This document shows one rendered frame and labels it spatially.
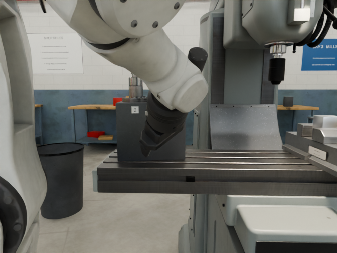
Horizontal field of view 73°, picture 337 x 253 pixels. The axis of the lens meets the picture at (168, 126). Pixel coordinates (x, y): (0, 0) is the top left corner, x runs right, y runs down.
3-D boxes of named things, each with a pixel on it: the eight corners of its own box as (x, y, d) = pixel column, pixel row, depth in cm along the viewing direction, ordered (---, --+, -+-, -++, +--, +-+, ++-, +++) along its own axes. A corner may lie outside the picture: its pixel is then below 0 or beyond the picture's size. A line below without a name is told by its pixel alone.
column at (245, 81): (274, 303, 127) (298, 2, 104) (191, 301, 129) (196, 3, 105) (246, 244, 177) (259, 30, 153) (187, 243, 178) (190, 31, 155)
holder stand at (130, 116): (185, 159, 75) (186, 98, 72) (117, 161, 74) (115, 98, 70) (180, 150, 87) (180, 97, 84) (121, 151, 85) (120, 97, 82)
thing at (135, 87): (140, 97, 80) (140, 81, 79) (145, 98, 76) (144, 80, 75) (127, 98, 78) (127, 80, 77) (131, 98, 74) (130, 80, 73)
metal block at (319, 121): (340, 135, 73) (342, 117, 72) (321, 135, 73) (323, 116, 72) (329, 132, 78) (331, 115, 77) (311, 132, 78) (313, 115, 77)
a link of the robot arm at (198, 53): (167, 132, 44) (176, 97, 35) (132, 96, 47) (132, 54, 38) (205, 103, 49) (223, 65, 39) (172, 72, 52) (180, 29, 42)
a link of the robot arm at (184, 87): (187, 117, 42) (164, 103, 30) (156, 86, 45) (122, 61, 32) (212, 91, 41) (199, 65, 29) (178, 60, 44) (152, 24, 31)
